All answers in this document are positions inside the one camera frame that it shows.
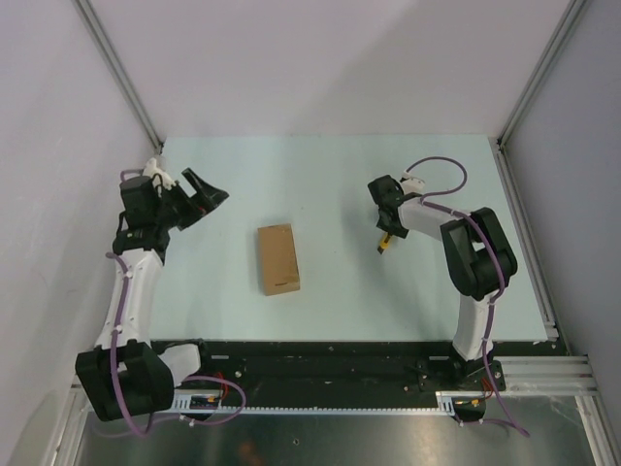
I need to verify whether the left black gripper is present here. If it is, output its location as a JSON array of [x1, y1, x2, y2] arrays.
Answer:
[[154, 169, 228, 230]]

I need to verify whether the yellow utility knife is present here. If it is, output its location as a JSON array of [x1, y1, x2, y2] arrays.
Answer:
[[377, 233, 392, 254]]

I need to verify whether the brown cardboard express box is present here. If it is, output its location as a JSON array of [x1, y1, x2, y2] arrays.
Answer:
[[258, 223, 301, 296]]

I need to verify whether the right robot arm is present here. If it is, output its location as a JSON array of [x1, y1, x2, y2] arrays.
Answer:
[[368, 175, 518, 389]]

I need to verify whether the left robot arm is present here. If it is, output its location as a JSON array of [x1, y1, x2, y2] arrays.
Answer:
[[75, 160, 229, 421]]

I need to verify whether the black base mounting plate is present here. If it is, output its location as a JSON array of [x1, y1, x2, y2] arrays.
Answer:
[[99, 339, 569, 410]]

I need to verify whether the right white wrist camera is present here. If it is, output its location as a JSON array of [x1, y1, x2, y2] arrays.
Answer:
[[400, 173, 425, 195]]

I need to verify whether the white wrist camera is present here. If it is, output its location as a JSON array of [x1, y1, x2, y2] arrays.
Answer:
[[400, 173, 425, 195], [142, 157, 177, 190]]

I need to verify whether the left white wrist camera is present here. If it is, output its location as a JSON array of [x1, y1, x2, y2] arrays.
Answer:
[[142, 157, 177, 190]]

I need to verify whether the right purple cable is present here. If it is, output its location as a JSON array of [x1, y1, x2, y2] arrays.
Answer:
[[405, 154, 532, 437]]

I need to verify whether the purple cable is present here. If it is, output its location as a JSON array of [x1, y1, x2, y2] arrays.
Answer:
[[106, 167, 247, 437], [405, 154, 532, 437]]

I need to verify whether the right aluminium side rail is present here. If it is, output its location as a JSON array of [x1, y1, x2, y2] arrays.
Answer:
[[490, 138, 561, 341]]

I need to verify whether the white slotted cable duct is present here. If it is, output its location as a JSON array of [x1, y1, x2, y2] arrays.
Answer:
[[172, 390, 462, 416]]

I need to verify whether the aluminium front cross rail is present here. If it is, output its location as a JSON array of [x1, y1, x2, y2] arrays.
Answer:
[[70, 355, 596, 395]]

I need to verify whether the left aluminium frame post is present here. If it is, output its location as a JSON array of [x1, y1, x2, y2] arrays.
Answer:
[[72, 0, 164, 154]]

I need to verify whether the aluminium frame post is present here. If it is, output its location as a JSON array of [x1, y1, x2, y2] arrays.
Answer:
[[72, 0, 164, 154], [496, 0, 592, 149]]

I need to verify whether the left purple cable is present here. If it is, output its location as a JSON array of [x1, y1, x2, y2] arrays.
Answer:
[[106, 167, 247, 437]]

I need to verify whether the right aluminium frame post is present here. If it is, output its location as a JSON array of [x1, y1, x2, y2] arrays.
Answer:
[[496, 0, 592, 149]]

